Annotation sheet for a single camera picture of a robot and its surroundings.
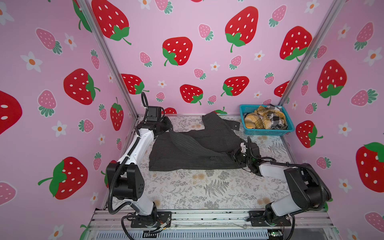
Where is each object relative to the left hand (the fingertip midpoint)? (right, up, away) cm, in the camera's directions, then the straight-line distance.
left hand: (170, 122), depth 87 cm
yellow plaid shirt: (+61, +3, +18) cm, 64 cm away
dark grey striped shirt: (+29, -17, +17) cm, 38 cm away
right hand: (+34, -18, +3) cm, 38 cm away
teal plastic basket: (+72, -4, +14) cm, 73 cm away
